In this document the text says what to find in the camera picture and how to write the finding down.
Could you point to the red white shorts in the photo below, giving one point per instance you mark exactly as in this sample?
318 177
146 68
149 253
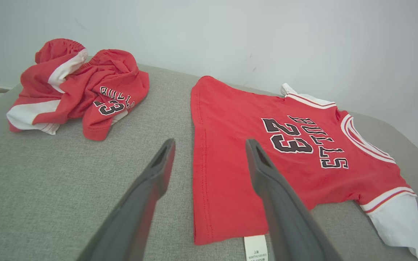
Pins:
230 145

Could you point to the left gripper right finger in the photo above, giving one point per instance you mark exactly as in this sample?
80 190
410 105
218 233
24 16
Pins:
289 224

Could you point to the red basketball jersey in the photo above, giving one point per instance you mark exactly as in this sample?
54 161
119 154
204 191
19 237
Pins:
85 87

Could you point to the grey fabric sofa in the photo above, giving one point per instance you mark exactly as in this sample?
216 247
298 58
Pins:
85 174

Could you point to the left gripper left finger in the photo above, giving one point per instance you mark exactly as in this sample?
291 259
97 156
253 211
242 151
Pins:
132 217

